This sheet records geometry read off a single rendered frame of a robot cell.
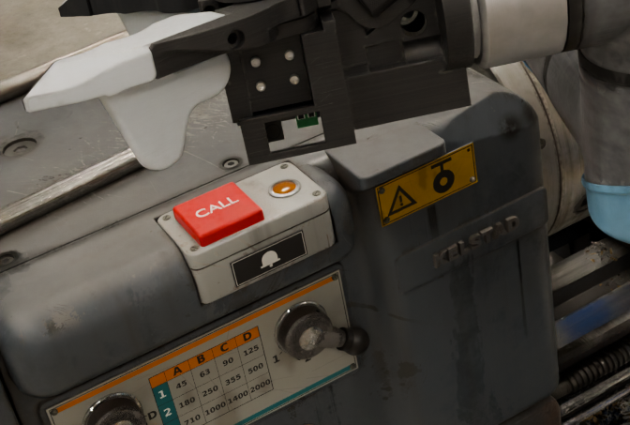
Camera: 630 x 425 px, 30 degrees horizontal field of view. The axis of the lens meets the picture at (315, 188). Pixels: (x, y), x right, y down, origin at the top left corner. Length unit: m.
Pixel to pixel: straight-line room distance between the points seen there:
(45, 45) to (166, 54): 4.24
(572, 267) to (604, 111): 0.93
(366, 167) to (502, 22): 0.50
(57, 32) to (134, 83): 4.33
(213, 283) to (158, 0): 0.43
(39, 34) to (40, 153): 3.68
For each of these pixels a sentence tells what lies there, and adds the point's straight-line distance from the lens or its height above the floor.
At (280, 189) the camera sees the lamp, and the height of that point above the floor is 1.26.
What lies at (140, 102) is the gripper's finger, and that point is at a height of 1.57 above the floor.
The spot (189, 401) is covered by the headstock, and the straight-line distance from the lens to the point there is 1.10.
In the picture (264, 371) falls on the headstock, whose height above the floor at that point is 1.08.
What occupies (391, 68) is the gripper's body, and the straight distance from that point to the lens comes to 0.56.
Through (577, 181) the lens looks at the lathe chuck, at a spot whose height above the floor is 1.06.
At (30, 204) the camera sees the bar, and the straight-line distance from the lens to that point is 1.07.
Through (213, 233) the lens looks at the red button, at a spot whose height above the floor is 1.26.
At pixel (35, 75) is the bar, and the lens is 1.31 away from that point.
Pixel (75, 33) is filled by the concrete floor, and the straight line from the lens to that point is 4.77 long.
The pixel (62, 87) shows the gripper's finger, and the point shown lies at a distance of 0.50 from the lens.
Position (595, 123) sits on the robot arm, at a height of 1.48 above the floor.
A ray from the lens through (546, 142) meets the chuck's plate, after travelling 1.29.
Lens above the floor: 1.79
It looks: 32 degrees down
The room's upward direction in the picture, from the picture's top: 11 degrees counter-clockwise
